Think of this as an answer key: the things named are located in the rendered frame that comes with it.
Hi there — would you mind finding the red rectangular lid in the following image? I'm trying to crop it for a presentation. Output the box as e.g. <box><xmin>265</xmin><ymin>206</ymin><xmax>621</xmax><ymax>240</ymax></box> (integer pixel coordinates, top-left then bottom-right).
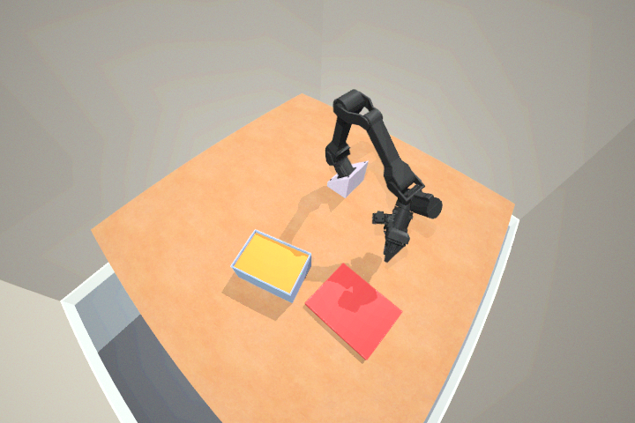
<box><xmin>304</xmin><ymin>263</ymin><xmax>403</xmax><ymax>360</ymax></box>

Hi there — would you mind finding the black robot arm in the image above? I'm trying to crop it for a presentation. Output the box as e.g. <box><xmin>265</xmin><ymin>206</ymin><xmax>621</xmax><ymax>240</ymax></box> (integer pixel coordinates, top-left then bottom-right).
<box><xmin>325</xmin><ymin>89</ymin><xmax>443</xmax><ymax>227</ymax></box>

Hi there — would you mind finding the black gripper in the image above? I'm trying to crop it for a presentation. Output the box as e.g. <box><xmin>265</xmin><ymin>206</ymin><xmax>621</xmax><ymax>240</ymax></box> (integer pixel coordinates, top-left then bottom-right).
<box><xmin>384</xmin><ymin>206</ymin><xmax>414</xmax><ymax>263</ymax></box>

